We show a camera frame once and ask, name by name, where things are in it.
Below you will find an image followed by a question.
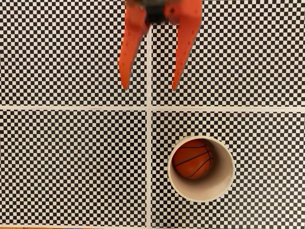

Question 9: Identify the small orange basketball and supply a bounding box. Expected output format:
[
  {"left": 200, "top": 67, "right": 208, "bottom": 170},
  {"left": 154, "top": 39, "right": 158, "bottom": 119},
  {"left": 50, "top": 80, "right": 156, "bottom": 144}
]
[{"left": 172, "top": 139, "right": 214, "bottom": 180}]

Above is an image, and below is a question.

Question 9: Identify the cream paper cup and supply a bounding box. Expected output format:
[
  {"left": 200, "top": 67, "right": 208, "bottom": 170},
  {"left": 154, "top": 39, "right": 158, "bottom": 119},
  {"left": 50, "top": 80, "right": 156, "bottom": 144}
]
[{"left": 167, "top": 135, "right": 236, "bottom": 203}]

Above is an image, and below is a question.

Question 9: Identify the checkerboard paper sheet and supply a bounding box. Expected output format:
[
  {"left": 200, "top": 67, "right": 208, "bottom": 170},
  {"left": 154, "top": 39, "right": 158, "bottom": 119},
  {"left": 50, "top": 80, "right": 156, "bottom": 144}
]
[
  {"left": 0, "top": 108, "right": 149, "bottom": 228},
  {"left": 0, "top": 0, "right": 149, "bottom": 108},
  {"left": 149, "top": 0, "right": 305, "bottom": 110},
  {"left": 149, "top": 109, "right": 305, "bottom": 229}
]

